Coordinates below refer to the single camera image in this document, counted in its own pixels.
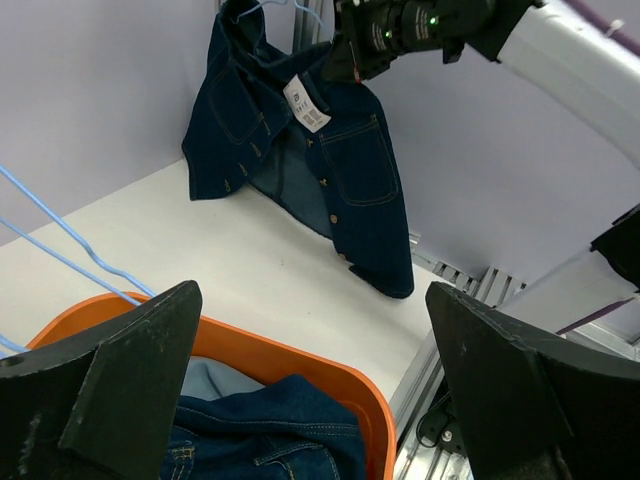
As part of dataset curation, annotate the orange plastic basket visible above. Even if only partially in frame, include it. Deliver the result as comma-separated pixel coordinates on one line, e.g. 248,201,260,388
28,293,397,480

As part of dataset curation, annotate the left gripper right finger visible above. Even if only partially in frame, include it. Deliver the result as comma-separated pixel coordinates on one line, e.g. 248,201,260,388
425,282,639,479

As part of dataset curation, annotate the dark blue denim garment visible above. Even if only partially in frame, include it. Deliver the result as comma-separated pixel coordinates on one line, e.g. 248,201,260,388
159,375,367,479

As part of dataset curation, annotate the light blue hanger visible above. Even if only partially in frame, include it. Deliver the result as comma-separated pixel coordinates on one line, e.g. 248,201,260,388
0,164,156,306
0,335,28,354
234,0,326,26

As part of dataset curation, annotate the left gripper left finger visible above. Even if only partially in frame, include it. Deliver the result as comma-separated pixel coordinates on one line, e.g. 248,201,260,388
1,280,202,479

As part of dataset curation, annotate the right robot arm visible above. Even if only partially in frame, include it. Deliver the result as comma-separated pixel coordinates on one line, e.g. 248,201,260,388
371,1,639,283

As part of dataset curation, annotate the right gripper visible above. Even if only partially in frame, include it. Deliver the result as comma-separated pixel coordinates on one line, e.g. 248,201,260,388
322,1,400,83

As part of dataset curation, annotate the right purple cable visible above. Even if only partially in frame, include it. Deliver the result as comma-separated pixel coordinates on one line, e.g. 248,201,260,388
569,0,640,56

